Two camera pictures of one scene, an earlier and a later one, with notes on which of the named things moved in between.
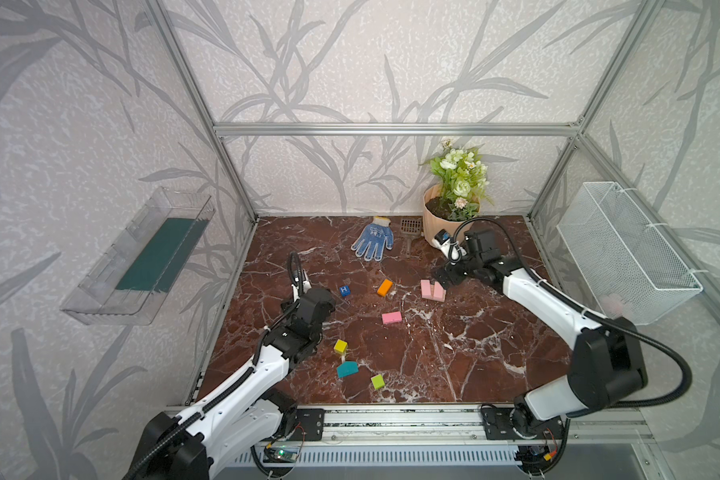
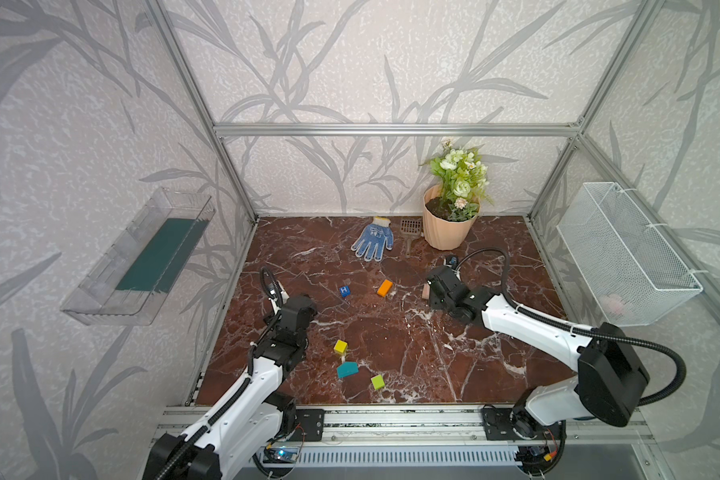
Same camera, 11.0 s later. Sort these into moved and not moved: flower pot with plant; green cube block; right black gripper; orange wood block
Moved: right black gripper
Not moved: orange wood block; green cube block; flower pot with plant
